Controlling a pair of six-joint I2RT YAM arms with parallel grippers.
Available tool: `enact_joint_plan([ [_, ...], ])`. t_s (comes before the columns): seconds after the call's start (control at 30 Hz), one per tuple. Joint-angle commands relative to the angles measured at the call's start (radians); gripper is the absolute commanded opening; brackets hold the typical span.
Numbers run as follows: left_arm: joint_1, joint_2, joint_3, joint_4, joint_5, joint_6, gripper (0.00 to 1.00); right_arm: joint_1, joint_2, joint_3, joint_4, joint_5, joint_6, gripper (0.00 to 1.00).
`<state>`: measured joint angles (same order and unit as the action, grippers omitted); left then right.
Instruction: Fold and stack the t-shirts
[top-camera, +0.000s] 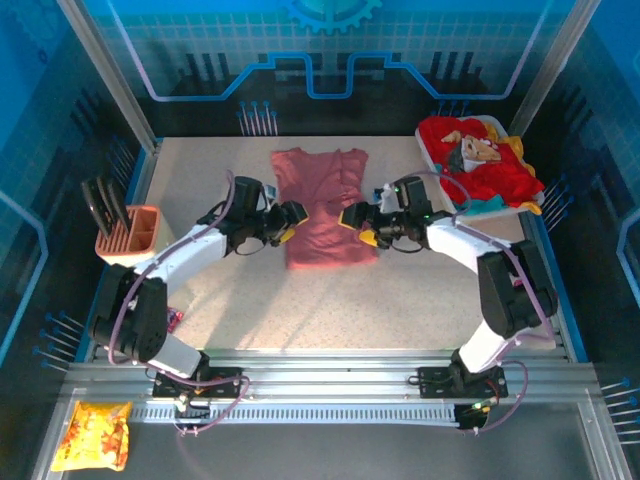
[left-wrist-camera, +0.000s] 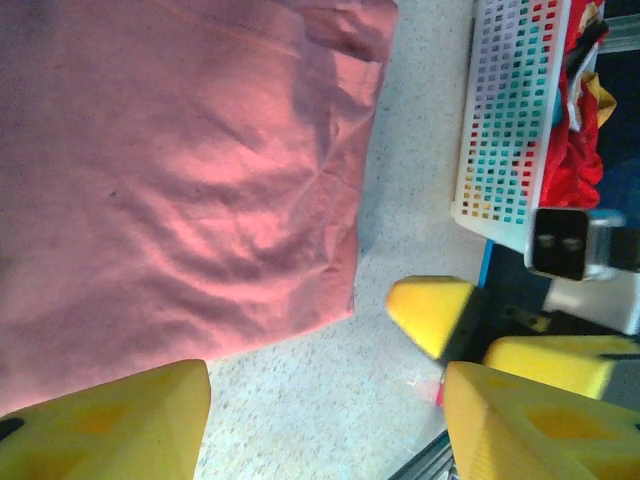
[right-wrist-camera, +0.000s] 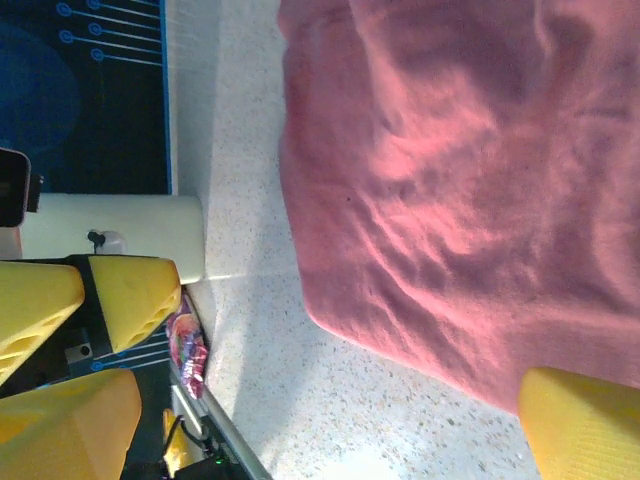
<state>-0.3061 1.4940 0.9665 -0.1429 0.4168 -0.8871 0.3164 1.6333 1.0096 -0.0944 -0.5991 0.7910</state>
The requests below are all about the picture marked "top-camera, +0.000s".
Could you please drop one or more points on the yellow snack bag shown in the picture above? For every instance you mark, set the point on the yellow snack bag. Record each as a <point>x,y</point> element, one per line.
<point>92,436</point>

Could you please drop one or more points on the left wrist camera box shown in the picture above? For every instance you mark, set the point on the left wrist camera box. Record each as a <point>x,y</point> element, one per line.
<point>247,197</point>

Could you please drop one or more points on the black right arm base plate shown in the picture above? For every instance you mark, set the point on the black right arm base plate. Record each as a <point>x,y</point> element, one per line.
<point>435,382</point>

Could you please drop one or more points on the black flat remote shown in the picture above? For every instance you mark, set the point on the black flat remote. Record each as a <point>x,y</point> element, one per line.
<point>111,202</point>
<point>95,207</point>
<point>121,200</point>

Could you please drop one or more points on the purple candy bag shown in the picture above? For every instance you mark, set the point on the purple candy bag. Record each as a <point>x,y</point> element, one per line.
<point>174,320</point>

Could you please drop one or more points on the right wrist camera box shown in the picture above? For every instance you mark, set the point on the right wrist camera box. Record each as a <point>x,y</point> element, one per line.
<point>412,192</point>

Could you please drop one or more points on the aluminium rail frame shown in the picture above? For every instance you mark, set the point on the aluminium rail frame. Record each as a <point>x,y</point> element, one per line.
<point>325,375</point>

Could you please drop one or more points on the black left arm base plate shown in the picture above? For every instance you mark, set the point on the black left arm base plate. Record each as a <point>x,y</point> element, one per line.
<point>225,382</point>

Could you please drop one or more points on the salmon plastic organizer holder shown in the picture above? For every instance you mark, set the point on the salmon plastic organizer holder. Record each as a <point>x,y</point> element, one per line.
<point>135,240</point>

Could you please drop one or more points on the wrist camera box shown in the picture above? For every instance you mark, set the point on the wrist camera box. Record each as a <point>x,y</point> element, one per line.
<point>247,197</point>
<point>412,192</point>

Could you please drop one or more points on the teal t-shirt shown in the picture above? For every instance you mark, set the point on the teal t-shirt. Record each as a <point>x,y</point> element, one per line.
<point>487,206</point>

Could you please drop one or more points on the pink t-shirt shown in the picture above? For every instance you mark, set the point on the pink t-shirt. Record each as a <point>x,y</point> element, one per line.
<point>320,185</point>

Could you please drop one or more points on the aluminium frame post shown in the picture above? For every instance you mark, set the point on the aluminium frame post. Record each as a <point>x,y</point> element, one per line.
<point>550,70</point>
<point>110,80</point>

